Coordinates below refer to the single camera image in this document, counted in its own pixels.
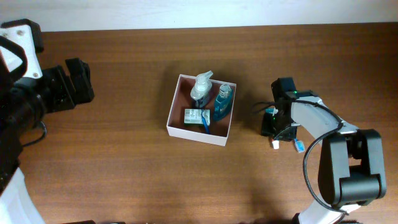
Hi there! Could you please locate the clear pump soap bottle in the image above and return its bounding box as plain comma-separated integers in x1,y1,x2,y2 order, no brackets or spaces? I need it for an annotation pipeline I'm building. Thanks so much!
190,70,213,108

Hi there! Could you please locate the Colgate toothpaste tube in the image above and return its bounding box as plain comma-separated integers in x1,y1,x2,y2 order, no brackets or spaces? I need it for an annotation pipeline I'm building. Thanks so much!
265,108,279,149

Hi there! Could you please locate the blue disposable razor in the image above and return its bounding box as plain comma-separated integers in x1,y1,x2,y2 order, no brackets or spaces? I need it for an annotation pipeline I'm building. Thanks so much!
200,109,210,134

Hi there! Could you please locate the white cardboard box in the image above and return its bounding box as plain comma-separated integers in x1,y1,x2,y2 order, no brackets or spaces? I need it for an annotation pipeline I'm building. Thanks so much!
166,74,234,146

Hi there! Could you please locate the green white soap box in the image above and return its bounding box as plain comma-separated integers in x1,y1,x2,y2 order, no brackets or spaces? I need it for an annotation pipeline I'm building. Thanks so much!
183,109,211,126

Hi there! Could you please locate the teal mouthwash bottle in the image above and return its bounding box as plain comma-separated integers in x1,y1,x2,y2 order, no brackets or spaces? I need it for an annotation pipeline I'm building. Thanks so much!
213,84,234,121

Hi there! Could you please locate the blue white toothbrush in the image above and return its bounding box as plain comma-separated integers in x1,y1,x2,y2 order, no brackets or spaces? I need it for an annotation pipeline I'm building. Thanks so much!
294,139,306,153

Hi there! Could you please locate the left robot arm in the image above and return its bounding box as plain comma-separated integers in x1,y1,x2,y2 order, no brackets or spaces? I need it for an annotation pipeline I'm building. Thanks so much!
1,19,95,223

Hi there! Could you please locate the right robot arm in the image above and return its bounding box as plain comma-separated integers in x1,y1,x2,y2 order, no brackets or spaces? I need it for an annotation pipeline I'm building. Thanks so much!
261,77,387,224

